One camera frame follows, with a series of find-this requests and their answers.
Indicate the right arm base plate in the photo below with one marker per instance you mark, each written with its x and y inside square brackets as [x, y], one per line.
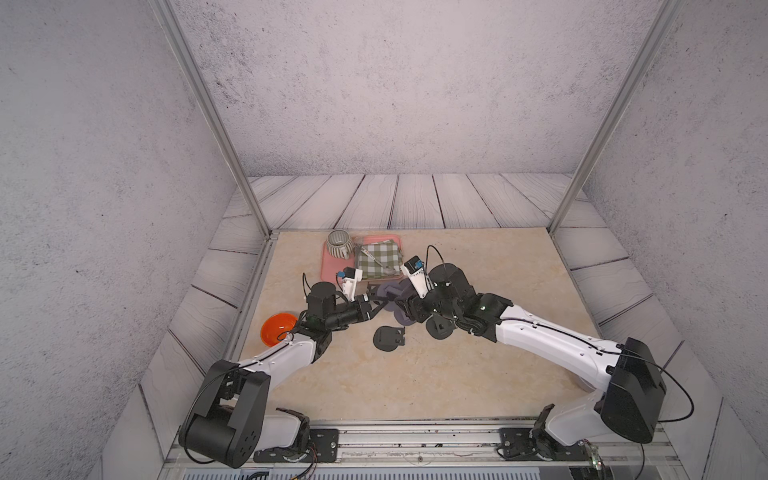
[527, 445]

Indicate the aluminium front rail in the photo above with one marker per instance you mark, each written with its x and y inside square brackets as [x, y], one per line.
[445, 449]

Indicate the white handled spoon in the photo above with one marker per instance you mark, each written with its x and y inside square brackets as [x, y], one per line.
[374, 259]

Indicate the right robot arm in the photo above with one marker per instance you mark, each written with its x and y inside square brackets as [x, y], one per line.
[627, 389]

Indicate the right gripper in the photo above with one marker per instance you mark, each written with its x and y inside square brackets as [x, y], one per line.
[416, 308]

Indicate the orange plastic bowl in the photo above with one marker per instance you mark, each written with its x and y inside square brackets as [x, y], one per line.
[276, 327]

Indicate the aluminium frame post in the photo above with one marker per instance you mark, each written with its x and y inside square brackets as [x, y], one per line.
[182, 52]
[659, 29]

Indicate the purple phone stand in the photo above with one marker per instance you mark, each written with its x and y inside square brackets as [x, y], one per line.
[402, 316]
[392, 292]

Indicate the green checkered cloth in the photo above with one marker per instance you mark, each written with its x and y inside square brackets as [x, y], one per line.
[386, 252]

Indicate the left aluminium frame post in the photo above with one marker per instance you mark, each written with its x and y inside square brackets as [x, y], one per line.
[182, 52]

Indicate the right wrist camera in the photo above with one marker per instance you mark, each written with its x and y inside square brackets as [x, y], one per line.
[414, 270]

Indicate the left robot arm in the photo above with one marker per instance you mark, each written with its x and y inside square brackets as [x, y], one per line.
[228, 421]

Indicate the right aluminium frame post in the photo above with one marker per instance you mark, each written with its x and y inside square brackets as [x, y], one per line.
[659, 29]

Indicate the pink tray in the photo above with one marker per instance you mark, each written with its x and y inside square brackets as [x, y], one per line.
[331, 265]

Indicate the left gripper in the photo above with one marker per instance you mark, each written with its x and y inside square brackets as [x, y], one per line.
[362, 310]

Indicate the dark green phone stand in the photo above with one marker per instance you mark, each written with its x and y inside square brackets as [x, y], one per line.
[388, 338]
[439, 327]

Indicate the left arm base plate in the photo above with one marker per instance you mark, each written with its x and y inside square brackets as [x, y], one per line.
[315, 444]

